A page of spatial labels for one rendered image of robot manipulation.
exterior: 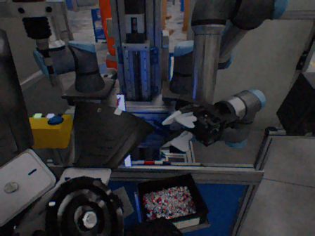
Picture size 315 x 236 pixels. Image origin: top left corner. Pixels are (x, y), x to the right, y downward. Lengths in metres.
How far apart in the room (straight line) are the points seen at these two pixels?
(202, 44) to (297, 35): 1.83
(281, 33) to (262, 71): 0.36
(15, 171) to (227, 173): 0.74
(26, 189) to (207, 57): 0.51
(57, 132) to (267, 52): 2.01
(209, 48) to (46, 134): 0.61
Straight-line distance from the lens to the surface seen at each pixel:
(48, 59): 0.29
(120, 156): 0.43
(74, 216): 0.30
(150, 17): 1.13
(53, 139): 0.81
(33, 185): 0.34
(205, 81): 0.62
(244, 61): 2.26
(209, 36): 0.61
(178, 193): 0.80
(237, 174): 0.92
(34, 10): 0.25
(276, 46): 2.33
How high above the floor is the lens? 1.47
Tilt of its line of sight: 33 degrees down
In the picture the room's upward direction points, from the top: straight up
